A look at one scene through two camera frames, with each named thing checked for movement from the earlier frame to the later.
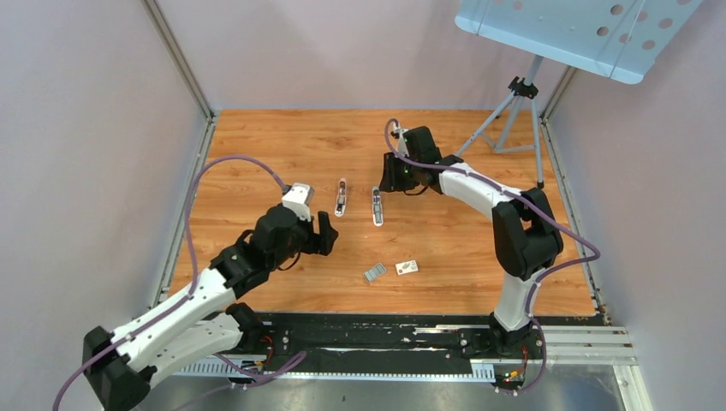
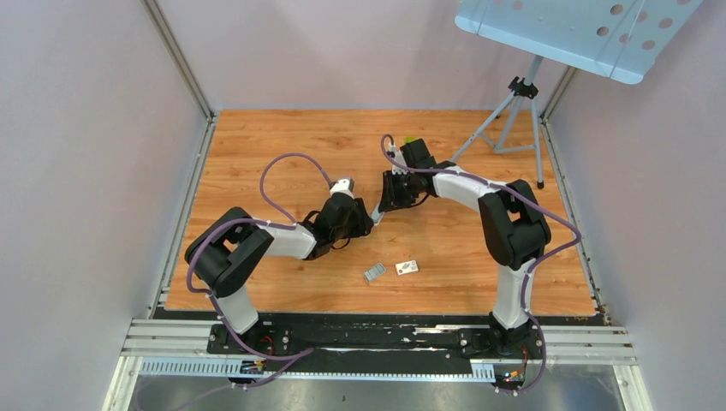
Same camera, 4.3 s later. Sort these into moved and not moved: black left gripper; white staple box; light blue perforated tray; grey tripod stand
Moved: black left gripper
Not moved: light blue perforated tray; white staple box; grey tripod stand
